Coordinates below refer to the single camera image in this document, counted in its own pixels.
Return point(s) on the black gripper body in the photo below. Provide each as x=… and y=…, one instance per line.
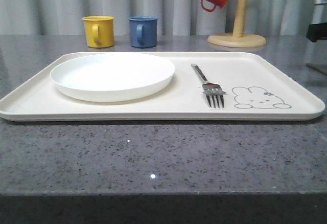
x=317, y=30

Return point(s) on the silver metal fork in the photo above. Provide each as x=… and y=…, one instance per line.
x=212, y=91

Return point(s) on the white round plate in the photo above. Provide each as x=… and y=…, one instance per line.
x=113, y=77

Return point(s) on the grey pleated curtain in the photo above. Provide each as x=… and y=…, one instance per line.
x=176, y=17

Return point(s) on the wooden mug tree stand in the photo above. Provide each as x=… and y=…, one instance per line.
x=238, y=39

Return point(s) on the blue mug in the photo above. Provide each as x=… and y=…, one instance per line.
x=143, y=31

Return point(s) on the yellow mug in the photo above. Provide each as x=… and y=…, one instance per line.
x=99, y=31

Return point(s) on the beige rabbit serving tray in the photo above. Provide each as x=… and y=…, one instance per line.
x=255, y=90

